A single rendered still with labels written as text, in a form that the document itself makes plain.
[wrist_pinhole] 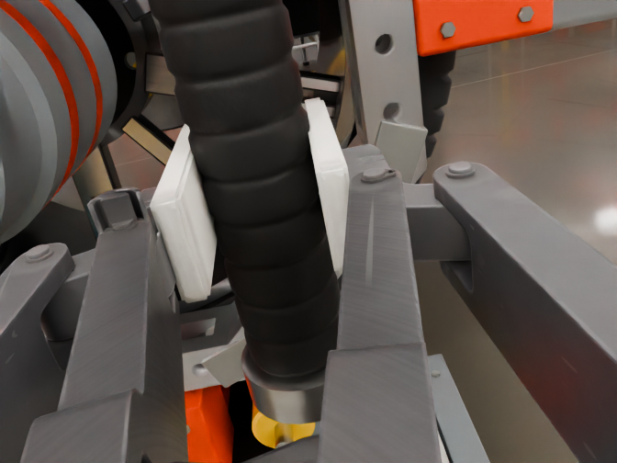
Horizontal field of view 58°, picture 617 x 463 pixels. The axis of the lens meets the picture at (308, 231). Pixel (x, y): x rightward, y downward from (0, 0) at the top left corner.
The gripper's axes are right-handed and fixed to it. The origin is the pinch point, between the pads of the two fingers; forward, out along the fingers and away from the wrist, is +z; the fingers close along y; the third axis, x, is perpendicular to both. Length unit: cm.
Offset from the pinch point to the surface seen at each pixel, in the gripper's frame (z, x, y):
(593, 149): 185, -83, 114
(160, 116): 66, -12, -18
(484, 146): 210, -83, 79
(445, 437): 55, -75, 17
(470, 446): 52, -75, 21
